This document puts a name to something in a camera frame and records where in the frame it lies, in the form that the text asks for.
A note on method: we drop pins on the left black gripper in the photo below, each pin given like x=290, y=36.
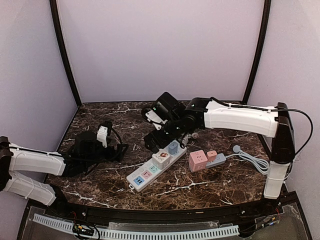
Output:
x=110, y=151

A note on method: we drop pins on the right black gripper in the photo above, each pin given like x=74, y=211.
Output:
x=155, y=139

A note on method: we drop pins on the small blue plug adapter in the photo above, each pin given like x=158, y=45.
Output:
x=173, y=148

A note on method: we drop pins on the white cube socket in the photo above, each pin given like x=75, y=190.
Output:
x=161, y=159

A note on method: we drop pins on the white multicolour power strip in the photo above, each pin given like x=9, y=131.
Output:
x=143, y=176

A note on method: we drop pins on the large pink cube socket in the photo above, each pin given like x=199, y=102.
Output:
x=197, y=161

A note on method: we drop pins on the small pink plug adapter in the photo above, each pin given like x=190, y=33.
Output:
x=211, y=155

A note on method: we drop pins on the grey-blue power strip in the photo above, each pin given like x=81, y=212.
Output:
x=220, y=159

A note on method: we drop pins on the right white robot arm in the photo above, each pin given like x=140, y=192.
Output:
x=176, y=119

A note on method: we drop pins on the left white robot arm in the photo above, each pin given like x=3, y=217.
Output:
x=89, y=150

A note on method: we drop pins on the small circuit board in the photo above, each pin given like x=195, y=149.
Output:
x=83, y=230

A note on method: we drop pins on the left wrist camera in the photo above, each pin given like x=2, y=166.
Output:
x=104, y=130

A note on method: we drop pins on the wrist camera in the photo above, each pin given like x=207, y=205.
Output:
x=152, y=118
x=104, y=130

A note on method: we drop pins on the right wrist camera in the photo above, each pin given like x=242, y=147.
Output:
x=152, y=118

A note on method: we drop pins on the white slotted cable duct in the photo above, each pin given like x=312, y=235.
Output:
x=135, y=231

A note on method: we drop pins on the black front table rail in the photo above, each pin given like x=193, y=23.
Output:
x=176, y=205

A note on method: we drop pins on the left black frame post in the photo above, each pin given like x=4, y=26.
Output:
x=63, y=52

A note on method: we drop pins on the black frame post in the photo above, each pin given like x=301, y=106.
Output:
x=63, y=52
x=258, y=50

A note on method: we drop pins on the right black frame post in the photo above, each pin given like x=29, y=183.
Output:
x=258, y=50

